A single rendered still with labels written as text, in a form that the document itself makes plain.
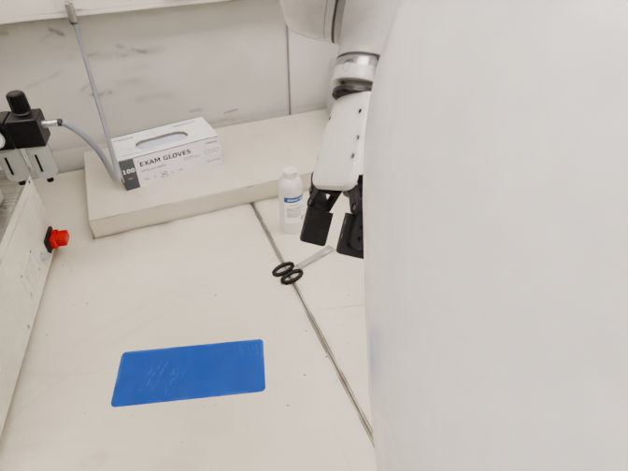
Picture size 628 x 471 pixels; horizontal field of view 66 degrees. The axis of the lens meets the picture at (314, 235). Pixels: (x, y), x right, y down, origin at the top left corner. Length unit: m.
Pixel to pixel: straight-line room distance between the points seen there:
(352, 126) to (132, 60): 0.86
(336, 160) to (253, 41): 0.85
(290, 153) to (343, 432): 0.70
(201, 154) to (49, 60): 0.38
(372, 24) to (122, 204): 0.74
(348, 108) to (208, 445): 0.49
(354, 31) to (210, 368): 0.54
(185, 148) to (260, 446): 0.67
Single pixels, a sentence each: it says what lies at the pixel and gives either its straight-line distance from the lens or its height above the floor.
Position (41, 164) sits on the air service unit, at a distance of 0.86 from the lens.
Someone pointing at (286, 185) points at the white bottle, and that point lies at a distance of 0.95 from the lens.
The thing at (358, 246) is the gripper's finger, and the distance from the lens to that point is 0.46.
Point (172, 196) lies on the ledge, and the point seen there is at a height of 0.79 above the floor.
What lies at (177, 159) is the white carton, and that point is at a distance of 1.14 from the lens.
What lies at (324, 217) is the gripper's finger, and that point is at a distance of 0.55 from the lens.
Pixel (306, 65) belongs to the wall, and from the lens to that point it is 1.38.
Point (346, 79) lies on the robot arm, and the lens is 0.51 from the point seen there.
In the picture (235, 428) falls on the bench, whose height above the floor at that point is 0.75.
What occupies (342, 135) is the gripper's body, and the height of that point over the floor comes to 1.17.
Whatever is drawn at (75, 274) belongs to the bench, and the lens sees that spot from 1.04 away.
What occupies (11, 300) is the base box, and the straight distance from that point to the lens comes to 0.90.
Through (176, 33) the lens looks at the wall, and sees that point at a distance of 1.27.
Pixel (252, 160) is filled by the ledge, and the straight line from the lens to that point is 1.19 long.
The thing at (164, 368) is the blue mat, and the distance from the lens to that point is 0.83.
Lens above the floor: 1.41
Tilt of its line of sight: 40 degrees down
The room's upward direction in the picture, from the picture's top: straight up
